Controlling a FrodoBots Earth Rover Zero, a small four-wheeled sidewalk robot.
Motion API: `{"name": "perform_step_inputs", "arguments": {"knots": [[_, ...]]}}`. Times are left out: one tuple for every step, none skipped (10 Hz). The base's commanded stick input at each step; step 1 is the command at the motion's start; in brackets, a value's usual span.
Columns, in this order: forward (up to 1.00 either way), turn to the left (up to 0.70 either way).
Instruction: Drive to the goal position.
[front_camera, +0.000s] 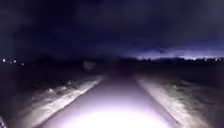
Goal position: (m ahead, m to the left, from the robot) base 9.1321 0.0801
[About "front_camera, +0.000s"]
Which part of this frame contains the dark row of trees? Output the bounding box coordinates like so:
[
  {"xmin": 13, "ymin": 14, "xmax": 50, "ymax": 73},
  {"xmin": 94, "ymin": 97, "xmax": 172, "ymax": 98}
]
[{"xmin": 29, "ymin": 56, "xmax": 224, "ymax": 69}]

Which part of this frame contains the pale grass verge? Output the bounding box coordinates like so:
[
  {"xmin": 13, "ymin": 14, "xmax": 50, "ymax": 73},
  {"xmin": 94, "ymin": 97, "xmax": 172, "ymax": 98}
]
[
  {"xmin": 0, "ymin": 71, "xmax": 106, "ymax": 128},
  {"xmin": 133, "ymin": 69, "xmax": 224, "ymax": 128}
]

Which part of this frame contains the dark asphalt path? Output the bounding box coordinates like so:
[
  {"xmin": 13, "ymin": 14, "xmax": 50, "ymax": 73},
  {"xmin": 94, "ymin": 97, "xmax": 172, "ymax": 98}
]
[{"xmin": 36, "ymin": 69, "xmax": 181, "ymax": 128}]

